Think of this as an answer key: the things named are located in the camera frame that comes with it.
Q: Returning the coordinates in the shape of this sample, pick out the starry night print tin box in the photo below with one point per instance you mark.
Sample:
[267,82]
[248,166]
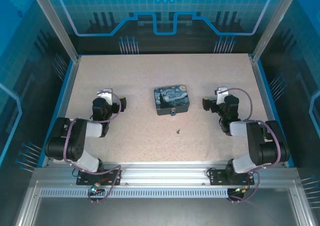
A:
[172,98]

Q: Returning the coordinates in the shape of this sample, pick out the small dark screw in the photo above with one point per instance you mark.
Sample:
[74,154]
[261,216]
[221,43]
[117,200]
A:
[178,130]

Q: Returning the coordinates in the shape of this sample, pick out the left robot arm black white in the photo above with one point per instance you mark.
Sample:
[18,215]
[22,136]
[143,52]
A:
[82,133]

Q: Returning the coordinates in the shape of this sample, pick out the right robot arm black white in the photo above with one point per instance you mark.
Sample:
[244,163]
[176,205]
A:
[257,140]

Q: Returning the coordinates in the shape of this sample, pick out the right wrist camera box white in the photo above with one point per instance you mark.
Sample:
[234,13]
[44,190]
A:
[222,94]

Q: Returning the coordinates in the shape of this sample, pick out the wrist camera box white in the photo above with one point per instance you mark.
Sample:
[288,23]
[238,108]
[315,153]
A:
[106,95]
[222,94]

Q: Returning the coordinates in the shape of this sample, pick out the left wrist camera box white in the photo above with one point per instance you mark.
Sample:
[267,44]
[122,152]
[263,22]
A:
[106,95]

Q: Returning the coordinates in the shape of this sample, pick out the aluminium side rail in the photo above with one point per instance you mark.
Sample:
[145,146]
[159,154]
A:
[266,93]
[63,105]

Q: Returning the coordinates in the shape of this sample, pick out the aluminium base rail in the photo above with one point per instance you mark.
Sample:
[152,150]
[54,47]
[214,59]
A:
[162,173]

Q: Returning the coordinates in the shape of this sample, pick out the aluminium corner post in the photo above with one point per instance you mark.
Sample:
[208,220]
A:
[273,23]
[53,23]

